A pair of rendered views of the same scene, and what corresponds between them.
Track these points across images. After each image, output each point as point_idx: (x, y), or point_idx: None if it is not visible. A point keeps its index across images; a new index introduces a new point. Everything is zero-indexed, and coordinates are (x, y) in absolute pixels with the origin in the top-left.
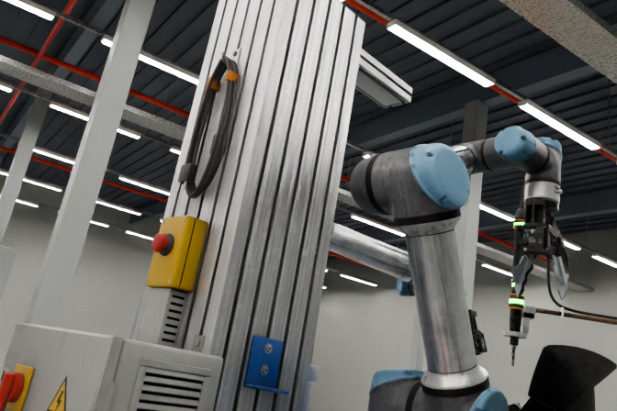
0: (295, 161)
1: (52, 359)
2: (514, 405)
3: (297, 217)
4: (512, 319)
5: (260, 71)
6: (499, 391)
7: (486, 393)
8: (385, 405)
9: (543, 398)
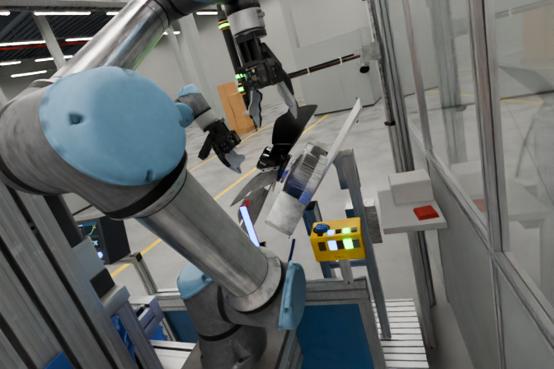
0: None
1: None
2: (265, 150)
3: None
4: (246, 102)
5: None
6: (294, 269)
7: (287, 287)
8: (200, 311)
9: (281, 142)
